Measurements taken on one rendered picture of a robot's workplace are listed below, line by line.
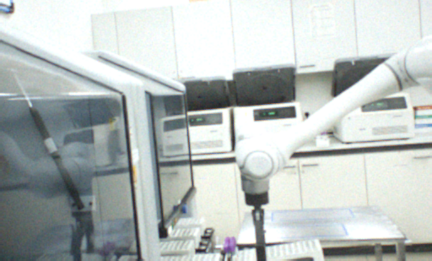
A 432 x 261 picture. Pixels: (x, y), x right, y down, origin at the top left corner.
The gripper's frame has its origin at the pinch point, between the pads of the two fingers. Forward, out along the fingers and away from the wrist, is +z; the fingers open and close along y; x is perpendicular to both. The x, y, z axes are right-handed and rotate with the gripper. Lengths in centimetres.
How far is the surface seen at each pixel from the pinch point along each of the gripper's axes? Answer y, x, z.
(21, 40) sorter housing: -32, 53, -68
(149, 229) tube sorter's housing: -17.6, 29.8, -15.5
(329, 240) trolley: 26.6, -24.1, 5.0
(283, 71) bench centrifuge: 250, -24, -66
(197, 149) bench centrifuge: 230, 52, -8
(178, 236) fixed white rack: 26.9, 31.3, 0.5
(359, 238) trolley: 26.4, -34.7, 4.8
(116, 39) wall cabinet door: 258, 120, -109
